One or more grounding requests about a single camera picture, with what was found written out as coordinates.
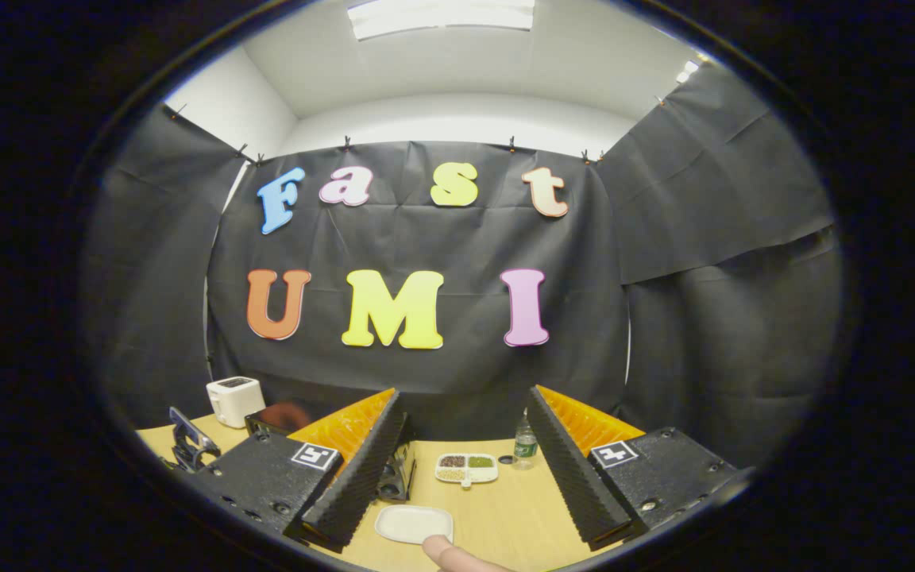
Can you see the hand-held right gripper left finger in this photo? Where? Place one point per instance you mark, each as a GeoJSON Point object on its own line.
{"type": "Point", "coordinates": [354, 481]}

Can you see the small ceiling light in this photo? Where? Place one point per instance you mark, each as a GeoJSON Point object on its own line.
{"type": "Point", "coordinates": [688, 71]}

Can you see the white toaster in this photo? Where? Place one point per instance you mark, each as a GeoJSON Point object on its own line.
{"type": "Point", "coordinates": [235, 401]}

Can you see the clear plastic water bottle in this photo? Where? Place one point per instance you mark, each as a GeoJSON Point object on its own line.
{"type": "Point", "coordinates": [525, 449]}

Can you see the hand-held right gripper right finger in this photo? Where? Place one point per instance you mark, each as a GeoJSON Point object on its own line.
{"type": "Point", "coordinates": [577, 477]}

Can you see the black electric oven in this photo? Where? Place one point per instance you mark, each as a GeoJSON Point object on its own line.
{"type": "Point", "coordinates": [395, 473]}

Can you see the black backdrop cloth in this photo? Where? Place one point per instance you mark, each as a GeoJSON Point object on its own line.
{"type": "Point", "coordinates": [426, 246]}

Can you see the white divided dish with beans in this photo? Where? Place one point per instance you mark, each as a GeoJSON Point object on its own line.
{"type": "Point", "coordinates": [467, 470]}

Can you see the large ceiling light panel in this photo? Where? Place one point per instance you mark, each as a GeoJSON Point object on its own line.
{"type": "Point", "coordinates": [442, 16]}

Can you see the white square plate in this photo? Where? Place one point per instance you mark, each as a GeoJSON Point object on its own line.
{"type": "Point", "coordinates": [410, 524]}

